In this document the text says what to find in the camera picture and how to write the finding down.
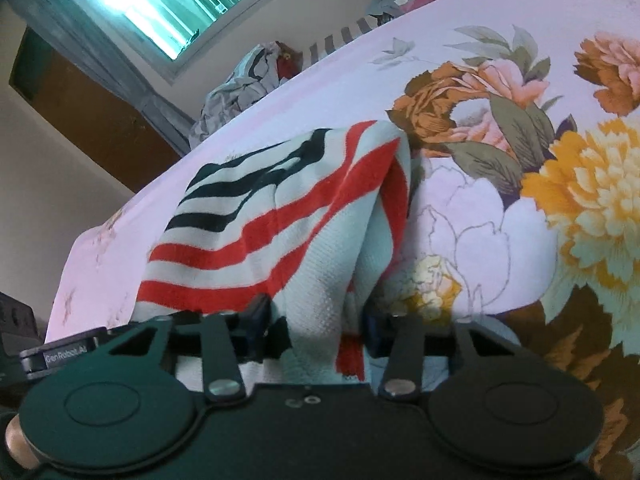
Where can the brown wooden door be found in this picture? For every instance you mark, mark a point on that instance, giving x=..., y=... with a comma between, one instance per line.
x=90, y=105

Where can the grey white striped cloth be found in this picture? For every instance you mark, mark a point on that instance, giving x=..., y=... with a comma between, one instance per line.
x=340, y=40

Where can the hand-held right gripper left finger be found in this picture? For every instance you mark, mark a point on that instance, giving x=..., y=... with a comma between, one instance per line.
x=257, y=317

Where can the grey curtain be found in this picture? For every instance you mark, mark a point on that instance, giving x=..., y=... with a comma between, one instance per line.
x=100, y=65

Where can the white black red striped shirt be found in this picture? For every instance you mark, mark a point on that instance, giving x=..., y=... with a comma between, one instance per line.
x=320, y=220

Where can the person's left hand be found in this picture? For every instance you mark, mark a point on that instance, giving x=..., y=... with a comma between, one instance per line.
x=20, y=440

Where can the grey folded cloth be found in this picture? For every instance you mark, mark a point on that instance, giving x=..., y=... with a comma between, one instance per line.
x=387, y=5

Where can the crumpled grey white clothes pile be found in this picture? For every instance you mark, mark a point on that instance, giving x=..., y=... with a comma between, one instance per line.
x=240, y=85

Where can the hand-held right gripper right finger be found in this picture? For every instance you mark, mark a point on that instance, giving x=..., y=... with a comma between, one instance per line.
x=374, y=334

